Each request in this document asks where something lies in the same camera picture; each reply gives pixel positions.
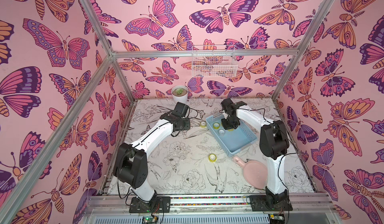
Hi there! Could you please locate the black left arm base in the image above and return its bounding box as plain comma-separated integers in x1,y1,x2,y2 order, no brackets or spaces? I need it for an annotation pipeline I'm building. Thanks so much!
129,193,171,214

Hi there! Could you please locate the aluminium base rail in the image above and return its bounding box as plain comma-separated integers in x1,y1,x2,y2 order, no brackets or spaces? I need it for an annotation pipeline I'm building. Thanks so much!
86,193,335,215

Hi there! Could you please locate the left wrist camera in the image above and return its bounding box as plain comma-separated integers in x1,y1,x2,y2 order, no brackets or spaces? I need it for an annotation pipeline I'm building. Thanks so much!
173,102,190,118

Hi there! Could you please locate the clear white tape roll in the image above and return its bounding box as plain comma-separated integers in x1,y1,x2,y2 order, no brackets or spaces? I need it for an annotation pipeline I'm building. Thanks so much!
218,129,226,136

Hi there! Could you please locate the white wire wall basket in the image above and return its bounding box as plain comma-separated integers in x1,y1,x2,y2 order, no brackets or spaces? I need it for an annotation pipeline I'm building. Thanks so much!
191,49,238,78

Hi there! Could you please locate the light blue storage basket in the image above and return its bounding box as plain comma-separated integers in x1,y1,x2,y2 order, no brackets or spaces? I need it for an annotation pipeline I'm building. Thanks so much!
206,113,258,157

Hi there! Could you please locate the yellow tape roll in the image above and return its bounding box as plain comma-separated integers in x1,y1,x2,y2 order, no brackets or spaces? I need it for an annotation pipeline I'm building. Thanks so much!
200,121,207,128
208,154,217,163
213,123,221,130

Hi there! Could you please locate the pink dustpan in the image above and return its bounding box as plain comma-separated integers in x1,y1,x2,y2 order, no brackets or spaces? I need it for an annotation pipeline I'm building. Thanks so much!
233,156,268,190

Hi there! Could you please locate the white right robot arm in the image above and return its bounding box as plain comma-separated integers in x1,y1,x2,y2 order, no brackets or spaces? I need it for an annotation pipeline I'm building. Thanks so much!
221,99,290,196

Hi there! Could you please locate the white plant pot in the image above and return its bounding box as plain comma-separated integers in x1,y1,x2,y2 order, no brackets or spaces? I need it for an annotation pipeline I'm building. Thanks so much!
171,85,189,104

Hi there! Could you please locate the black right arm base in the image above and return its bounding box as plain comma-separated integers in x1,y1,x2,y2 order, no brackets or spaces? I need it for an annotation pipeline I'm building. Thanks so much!
247,191,293,212

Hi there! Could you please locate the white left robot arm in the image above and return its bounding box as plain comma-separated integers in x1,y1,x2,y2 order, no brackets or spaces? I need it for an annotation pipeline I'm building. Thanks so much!
113,113,191,202

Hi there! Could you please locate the green succulent plant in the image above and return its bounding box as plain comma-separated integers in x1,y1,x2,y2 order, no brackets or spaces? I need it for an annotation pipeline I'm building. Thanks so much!
174,88,185,96

